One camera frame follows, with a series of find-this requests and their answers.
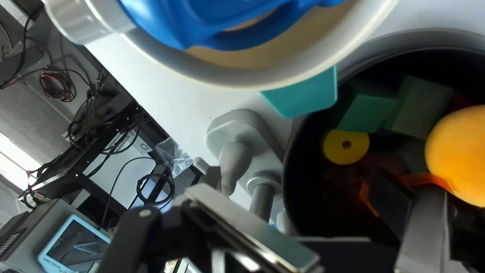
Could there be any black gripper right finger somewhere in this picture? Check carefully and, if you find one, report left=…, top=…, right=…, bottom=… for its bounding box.
left=395, top=189, right=449, bottom=273

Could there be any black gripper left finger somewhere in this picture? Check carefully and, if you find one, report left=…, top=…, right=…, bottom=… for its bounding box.
left=185, top=184, right=322, bottom=273

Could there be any yellow toy ball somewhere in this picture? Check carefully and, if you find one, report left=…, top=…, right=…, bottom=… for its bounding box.
left=425, top=107, right=485, bottom=208

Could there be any black bowl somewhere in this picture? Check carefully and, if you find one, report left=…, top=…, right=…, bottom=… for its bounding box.
left=284, top=51, right=485, bottom=246

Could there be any yellow toy disc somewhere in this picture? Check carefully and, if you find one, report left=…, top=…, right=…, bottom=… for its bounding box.
left=322, top=129, right=370, bottom=166

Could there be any green toy block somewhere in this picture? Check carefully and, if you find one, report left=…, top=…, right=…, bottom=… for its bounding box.
left=338, top=76, right=454, bottom=140

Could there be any grey toy faucet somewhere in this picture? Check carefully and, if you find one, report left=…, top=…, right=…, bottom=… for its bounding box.
left=207, top=110, right=284, bottom=222

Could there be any teal toy block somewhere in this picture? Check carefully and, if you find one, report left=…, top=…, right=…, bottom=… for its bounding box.
left=261, top=67, right=338, bottom=119

